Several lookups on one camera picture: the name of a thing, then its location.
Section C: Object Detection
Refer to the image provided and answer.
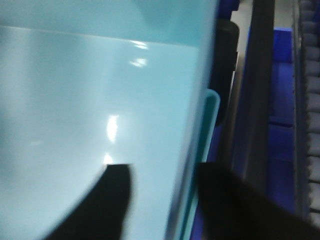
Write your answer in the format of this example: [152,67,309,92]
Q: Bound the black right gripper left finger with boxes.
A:
[46,164,132,240]

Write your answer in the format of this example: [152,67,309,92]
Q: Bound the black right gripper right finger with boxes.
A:
[197,162,320,240]

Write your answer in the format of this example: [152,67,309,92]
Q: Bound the light blue plastic bin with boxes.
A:
[0,0,219,240]

